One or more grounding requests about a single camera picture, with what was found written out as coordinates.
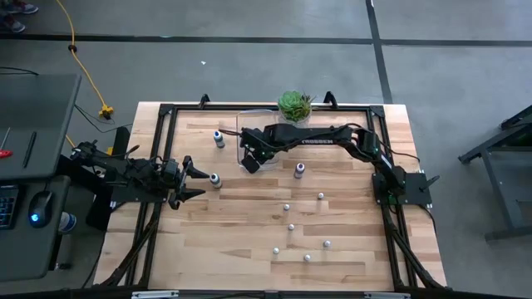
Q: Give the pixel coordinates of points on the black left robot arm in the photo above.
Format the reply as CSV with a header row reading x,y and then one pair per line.
x,y
124,166

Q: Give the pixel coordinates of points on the white and blue bottle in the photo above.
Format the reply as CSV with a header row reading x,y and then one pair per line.
x,y
67,222

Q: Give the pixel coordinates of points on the large blue-capped colouring bottle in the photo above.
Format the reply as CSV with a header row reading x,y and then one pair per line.
x,y
219,140

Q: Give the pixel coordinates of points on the dark grey desk top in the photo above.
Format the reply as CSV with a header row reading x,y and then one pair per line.
x,y
41,108

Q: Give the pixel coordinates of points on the large black-capped colouring bottle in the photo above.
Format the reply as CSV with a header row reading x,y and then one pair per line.
x,y
215,179

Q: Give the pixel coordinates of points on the large purple-capped colouring bottle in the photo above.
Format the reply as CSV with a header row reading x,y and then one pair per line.
x,y
299,169

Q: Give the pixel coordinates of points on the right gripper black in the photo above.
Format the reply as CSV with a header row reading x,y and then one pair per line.
x,y
259,141

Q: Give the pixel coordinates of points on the succulent in patterned pot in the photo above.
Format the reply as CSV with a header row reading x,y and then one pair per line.
x,y
294,106

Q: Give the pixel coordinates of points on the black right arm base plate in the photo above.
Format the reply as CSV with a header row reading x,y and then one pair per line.
x,y
415,195

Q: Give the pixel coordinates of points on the dark grey keyboard shelf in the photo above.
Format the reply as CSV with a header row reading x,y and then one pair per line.
x,y
25,253

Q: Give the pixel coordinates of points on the backlit black keyboard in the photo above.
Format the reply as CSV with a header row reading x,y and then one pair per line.
x,y
7,207

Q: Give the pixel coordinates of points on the clear plastic container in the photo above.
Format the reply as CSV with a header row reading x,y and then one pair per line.
x,y
249,118

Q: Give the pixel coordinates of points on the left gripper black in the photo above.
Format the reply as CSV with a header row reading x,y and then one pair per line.
x,y
173,180

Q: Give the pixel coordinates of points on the black pen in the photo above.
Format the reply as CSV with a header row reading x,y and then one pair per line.
x,y
29,149

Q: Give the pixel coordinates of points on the black computer mouse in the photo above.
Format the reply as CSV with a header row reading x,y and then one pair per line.
x,y
40,207

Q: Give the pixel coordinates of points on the black metal side table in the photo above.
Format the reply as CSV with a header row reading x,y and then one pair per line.
x,y
490,143

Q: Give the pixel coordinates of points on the silver metal bracket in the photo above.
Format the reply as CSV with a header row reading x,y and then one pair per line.
x,y
386,295
154,295

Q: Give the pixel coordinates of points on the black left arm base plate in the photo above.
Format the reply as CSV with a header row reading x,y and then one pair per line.
x,y
133,195

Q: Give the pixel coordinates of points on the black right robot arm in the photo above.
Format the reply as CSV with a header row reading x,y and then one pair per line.
x,y
316,137

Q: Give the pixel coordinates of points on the person's shoe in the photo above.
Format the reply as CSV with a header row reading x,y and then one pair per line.
x,y
24,6
14,25

